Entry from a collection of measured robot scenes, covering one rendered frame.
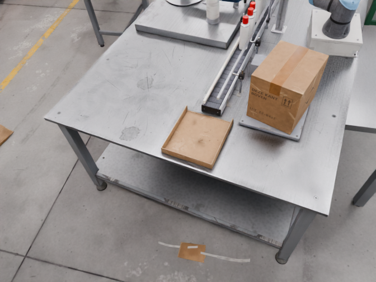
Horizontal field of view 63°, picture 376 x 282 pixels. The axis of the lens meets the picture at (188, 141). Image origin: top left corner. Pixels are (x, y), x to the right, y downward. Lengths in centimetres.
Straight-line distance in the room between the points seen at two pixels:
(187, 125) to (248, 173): 40
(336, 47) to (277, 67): 67
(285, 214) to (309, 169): 61
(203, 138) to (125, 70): 72
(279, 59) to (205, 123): 47
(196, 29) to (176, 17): 21
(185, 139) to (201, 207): 62
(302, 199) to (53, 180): 192
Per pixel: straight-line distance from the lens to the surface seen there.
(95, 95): 187
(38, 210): 258
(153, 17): 232
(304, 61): 153
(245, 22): 187
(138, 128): 162
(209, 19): 219
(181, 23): 222
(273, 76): 143
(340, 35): 205
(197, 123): 159
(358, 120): 176
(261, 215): 201
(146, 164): 222
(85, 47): 383
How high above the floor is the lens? 204
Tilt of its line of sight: 52 degrees down
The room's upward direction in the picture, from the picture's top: 6 degrees counter-clockwise
